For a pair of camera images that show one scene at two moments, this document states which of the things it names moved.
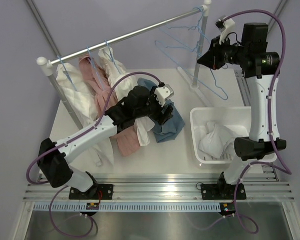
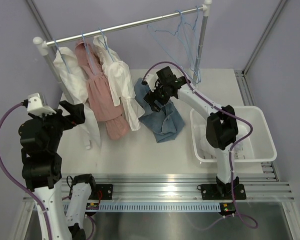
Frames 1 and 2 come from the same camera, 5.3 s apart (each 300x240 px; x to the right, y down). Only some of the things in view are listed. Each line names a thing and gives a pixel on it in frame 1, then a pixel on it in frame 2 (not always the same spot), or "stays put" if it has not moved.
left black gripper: x=164 y=117 to x=76 y=113
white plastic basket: x=214 y=130 stays put
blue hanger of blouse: x=112 y=57 to x=106 y=44
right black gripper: x=212 y=59 to x=151 y=97
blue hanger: x=194 y=26 to x=191 y=37
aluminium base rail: x=164 y=187 stays put
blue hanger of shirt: x=67 y=72 to x=63 y=56
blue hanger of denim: x=188 y=70 to x=177 y=42
